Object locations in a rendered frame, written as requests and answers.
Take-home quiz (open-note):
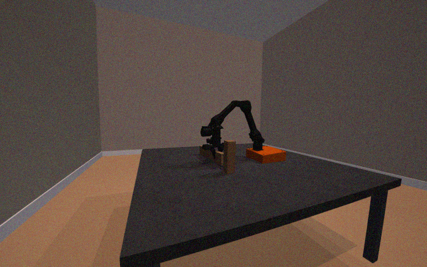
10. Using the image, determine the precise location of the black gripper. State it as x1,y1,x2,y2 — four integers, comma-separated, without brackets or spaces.
202,136,224,159

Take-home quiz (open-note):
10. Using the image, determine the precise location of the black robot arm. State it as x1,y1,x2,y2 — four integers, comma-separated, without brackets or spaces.
200,100,265,151

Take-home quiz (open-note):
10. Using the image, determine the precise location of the brown wooden post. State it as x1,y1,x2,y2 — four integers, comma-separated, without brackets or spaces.
223,140,236,174

